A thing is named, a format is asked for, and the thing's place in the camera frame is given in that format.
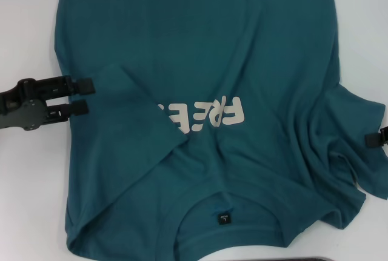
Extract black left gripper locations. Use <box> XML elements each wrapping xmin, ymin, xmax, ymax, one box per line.
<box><xmin>0</xmin><ymin>76</ymin><xmax>96</xmax><ymax>132</ymax></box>

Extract teal t-shirt with FREE print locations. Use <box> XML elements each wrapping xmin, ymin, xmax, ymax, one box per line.
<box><xmin>54</xmin><ymin>0</ymin><xmax>388</xmax><ymax>261</ymax></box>

